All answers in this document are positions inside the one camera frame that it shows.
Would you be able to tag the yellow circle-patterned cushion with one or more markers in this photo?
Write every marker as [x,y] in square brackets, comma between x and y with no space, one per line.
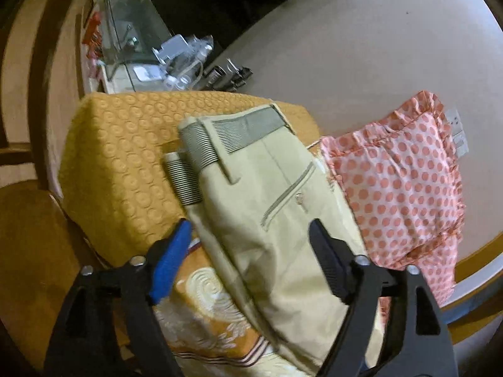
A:
[129,153]

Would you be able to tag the beige pants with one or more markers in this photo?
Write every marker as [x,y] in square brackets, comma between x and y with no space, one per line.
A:
[255,220]

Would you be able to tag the orange polka dot pillow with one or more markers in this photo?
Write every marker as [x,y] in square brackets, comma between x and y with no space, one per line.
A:
[401,188]

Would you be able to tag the red packet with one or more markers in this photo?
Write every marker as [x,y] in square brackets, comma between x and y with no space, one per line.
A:
[93,31]

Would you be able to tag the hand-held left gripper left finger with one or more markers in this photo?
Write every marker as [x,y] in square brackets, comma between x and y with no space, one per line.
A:
[169,258]

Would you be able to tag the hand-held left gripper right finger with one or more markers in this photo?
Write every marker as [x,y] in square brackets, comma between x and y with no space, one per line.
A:
[332,261]

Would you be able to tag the white wall socket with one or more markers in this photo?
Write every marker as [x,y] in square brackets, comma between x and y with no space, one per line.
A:
[458,131]

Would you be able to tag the orange patterned bedsheet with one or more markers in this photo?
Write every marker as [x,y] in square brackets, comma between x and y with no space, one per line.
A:
[212,314]

